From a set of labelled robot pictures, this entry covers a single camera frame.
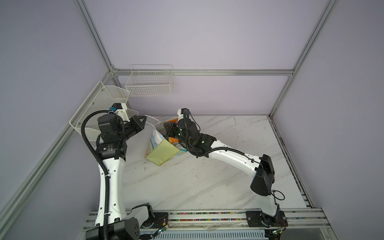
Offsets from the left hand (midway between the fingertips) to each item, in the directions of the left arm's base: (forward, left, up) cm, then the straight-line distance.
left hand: (146, 117), depth 67 cm
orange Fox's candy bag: (-2, -10, -14) cm, 17 cm away
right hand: (0, -7, -5) cm, 8 cm away
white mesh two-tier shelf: (+17, +28, -2) cm, 33 cm away
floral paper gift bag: (-6, -4, -19) cm, 20 cm away
